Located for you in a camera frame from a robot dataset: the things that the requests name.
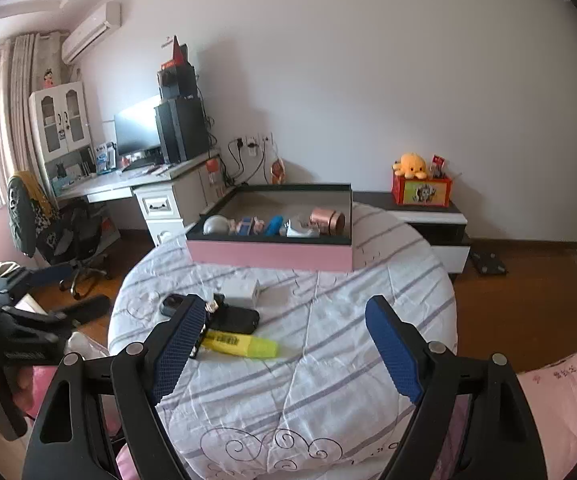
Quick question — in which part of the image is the pink storage box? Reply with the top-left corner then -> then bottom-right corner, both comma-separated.
185,183 -> 354,273

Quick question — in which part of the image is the black office chair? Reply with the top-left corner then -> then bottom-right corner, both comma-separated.
7,170 -> 112,301

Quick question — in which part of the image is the blue and white carton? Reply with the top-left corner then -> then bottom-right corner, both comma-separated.
94,142 -> 118,173

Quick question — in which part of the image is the bottle with orange cap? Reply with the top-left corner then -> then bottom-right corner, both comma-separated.
206,158 -> 224,196

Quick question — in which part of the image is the white air conditioner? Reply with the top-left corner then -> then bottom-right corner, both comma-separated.
61,1 -> 122,65

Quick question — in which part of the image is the black box with red items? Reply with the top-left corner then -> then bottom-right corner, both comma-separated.
157,35 -> 198,101

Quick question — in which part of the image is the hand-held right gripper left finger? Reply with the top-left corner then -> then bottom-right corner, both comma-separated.
22,294 -> 208,480

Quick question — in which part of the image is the yellow highlighter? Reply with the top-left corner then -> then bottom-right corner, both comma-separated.
201,330 -> 279,360

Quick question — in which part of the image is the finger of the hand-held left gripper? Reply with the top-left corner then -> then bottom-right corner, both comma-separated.
1,305 -> 69,333

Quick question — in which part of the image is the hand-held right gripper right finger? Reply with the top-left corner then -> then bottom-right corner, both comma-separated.
365,294 -> 549,480

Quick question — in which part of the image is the rose gold cylinder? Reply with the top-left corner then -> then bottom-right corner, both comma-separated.
309,207 -> 347,237

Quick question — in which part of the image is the orange octopus plush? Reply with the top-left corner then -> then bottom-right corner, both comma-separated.
393,153 -> 430,179

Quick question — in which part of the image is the black and white low cabinet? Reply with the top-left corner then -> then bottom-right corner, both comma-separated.
353,191 -> 472,281

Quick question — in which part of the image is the white cardboard box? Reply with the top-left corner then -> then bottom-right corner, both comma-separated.
221,279 -> 262,308

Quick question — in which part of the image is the white hutch cabinet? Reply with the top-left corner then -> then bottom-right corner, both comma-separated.
29,81 -> 94,181

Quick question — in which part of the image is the pastel building block model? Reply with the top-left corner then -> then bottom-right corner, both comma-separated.
229,216 -> 268,237

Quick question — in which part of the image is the beige curtain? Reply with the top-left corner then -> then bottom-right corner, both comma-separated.
0,32 -> 62,196

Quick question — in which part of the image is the black floor scale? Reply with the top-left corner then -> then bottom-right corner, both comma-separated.
470,251 -> 508,277

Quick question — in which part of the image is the red storage box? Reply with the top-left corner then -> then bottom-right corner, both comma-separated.
391,170 -> 453,207

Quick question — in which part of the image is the black wallet pouch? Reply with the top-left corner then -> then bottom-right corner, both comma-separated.
201,302 -> 260,335

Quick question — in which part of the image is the white desk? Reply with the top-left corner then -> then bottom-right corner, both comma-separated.
53,152 -> 222,248

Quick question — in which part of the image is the white ball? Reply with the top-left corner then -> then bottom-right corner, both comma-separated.
202,215 -> 232,236

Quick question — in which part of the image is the black computer tower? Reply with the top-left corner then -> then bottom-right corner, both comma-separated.
154,96 -> 209,163

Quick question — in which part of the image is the wall power outlet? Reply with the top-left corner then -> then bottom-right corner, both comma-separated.
231,132 -> 274,153

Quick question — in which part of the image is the dark jacket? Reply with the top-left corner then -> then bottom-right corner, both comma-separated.
7,175 -> 36,258

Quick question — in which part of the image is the computer monitor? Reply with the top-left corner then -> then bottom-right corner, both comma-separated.
113,95 -> 163,158

